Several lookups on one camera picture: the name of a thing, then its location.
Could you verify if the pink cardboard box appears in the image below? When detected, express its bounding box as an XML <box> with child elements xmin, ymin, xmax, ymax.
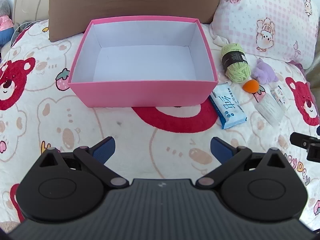
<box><xmin>67</xmin><ymin>16</ymin><xmax>219</xmax><ymax>108</ymax></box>

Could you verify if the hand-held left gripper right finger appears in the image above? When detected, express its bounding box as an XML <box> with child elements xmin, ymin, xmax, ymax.
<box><xmin>196</xmin><ymin>136</ymin><xmax>288</xmax><ymax>190</ymax></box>

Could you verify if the grey plush toy pink shirt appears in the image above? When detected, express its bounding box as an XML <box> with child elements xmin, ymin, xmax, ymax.
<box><xmin>0</xmin><ymin>0</ymin><xmax>14</xmax><ymax>48</ymax></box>

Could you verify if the blue tissue pack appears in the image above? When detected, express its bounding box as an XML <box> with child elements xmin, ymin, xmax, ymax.
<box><xmin>209</xmin><ymin>82</ymin><xmax>247</xmax><ymax>130</ymax></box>

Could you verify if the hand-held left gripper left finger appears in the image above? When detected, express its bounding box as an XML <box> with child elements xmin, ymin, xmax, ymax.
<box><xmin>39</xmin><ymin>136</ymin><xmax>129</xmax><ymax>190</ymax></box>

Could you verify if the white cable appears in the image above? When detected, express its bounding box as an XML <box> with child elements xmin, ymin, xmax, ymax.
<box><xmin>10</xmin><ymin>21</ymin><xmax>42</xmax><ymax>48</ymax></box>

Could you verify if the orange ball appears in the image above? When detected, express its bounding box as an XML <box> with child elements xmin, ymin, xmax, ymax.
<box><xmin>242</xmin><ymin>79</ymin><xmax>260</xmax><ymax>93</ymax></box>

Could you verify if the purple plush toy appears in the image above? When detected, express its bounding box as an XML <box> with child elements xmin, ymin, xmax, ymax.
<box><xmin>251</xmin><ymin>58</ymin><xmax>279</xmax><ymax>85</ymax></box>

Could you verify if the cream bed headboard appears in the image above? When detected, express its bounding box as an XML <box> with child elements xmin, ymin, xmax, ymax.
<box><xmin>12</xmin><ymin>0</ymin><xmax>52</xmax><ymax>25</ymax></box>

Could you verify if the white fluffy cloth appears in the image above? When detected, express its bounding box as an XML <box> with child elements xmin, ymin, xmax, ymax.
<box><xmin>211</xmin><ymin>26</ymin><xmax>229</xmax><ymax>47</ymax></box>

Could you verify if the bear print blanket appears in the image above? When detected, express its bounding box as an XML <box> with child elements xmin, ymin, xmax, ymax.
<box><xmin>0</xmin><ymin>20</ymin><xmax>320</xmax><ymax>230</ymax></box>

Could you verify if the green yarn ball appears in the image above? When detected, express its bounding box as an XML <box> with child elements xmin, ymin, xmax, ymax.
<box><xmin>220</xmin><ymin>42</ymin><xmax>251</xmax><ymax>83</ymax></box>

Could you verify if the clear plastic floss pick box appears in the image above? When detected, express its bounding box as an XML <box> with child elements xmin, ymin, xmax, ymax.
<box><xmin>255</xmin><ymin>94</ymin><xmax>284</xmax><ymax>125</ymax></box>

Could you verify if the pink checked pillow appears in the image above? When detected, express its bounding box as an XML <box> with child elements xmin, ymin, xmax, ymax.
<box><xmin>209</xmin><ymin>0</ymin><xmax>320</xmax><ymax>69</ymax></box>

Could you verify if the small white tissue pack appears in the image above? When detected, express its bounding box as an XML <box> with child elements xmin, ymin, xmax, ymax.
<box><xmin>270</xmin><ymin>85</ymin><xmax>288</xmax><ymax>110</ymax></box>

